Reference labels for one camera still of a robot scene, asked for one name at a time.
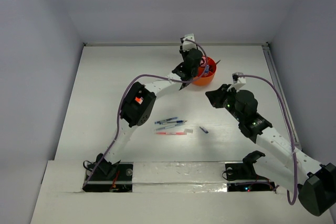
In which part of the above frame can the small blue pen cap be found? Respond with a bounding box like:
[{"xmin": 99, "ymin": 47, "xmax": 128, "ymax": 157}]
[{"xmin": 199, "ymin": 126, "xmax": 209, "ymax": 134}]

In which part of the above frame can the light blue clear pen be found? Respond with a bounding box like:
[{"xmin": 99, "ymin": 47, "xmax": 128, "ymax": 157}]
[{"xmin": 155, "ymin": 123, "xmax": 185, "ymax": 132}]

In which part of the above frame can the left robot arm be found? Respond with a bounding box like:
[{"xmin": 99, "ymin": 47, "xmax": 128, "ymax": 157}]
[{"xmin": 92, "ymin": 45, "xmax": 206, "ymax": 179}]

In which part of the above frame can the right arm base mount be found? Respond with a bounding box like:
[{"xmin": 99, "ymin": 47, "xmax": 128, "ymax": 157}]
[{"xmin": 222, "ymin": 151, "xmax": 278, "ymax": 193}]

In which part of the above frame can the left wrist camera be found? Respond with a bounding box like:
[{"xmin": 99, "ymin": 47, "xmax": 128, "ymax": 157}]
[{"xmin": 180, "ymin": 34, "xmax": 197, "ymax": 52}]

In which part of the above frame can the dark blue ballpoint pen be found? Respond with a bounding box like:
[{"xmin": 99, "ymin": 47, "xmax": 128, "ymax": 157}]
[{"xmin": 159, "ymin": 120, "xmax": 187, "ymax": 125}]

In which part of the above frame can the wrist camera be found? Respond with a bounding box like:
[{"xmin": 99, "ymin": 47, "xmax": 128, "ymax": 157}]
[
  {"xmin": 180, "ymin": 34, "xmax": 197, "ymax": 52},
  {"xmin": 230, "ymin": 72, "xmax": 246, "ymax": 90}
]

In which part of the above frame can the blue gel pen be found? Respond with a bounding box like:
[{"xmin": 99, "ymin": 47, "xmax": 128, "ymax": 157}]
[{"xmin": 154, "ymin": 117, "xmax": 178, "ymax": 124}]

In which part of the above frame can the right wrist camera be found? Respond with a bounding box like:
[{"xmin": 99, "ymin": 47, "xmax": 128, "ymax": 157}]
[{"xmin": 230, "ymin": 72, "xmax": 246, "ymax": 90}]

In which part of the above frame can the orange capped black highlighter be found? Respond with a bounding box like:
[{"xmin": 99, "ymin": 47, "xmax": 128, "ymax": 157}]
[{"xmin": 135, "ymin": 97, "xmax": 143, "ymax": 104}]

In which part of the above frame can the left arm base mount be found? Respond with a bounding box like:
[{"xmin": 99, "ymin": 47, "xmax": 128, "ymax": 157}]
[{"xmin": 82, "ymin": 153, "xmax": 133, "ymax": 193}]

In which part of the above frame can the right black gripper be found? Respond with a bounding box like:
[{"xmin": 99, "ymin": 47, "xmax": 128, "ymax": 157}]
[{"xmin": 205, "ymin": 83, "xmax": 244, "ymax": 122}]

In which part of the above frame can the red clear pen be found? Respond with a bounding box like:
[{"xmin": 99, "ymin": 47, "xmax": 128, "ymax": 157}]
[{"xmin": 155, "ymin": 132, "xmax": 187, "ymax": 135}]

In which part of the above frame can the orange round desk organizer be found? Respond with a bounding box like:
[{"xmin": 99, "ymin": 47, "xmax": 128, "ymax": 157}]
[{"xmin": 192, "ymin": 56, "xmax": 217, "ymax": 86}]

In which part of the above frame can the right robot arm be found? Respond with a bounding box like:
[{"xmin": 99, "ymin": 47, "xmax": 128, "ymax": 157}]
[{"xmin": 205, "ymin": 84, "xmax": 335, "ymax": 216}]

